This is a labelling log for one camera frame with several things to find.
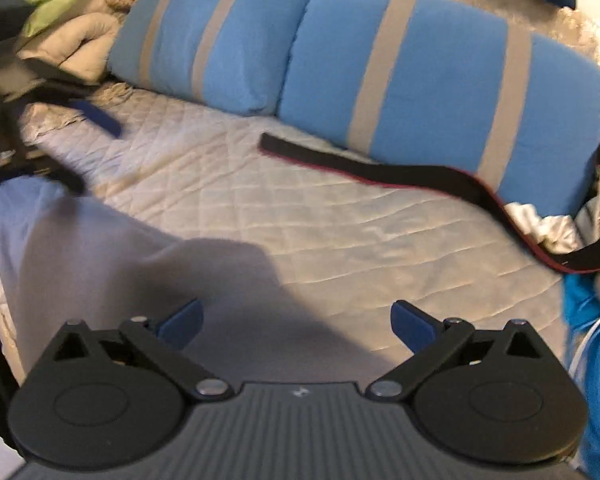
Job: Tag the quilted white bedspread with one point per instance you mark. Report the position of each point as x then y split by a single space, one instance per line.
325 254

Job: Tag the right blue striped pillow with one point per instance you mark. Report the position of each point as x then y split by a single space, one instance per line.
436 82

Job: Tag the left blue striped pillow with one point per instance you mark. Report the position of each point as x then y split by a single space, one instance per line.
227 54

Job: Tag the blue-grey sweatpants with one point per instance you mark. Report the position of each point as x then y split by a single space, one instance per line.
64 256

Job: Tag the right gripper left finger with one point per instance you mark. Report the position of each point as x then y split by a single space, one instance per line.
161 344

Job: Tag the blue striped pillow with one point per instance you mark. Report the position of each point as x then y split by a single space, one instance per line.
436 82
227 54

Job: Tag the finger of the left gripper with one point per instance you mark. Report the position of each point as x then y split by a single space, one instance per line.
64 89
45 169

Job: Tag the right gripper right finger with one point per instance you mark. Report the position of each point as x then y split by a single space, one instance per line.
433 343

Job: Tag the beige folded comforter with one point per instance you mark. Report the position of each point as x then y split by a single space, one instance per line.
79 41

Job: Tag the black strap red edge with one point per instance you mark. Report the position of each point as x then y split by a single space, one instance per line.
449 181

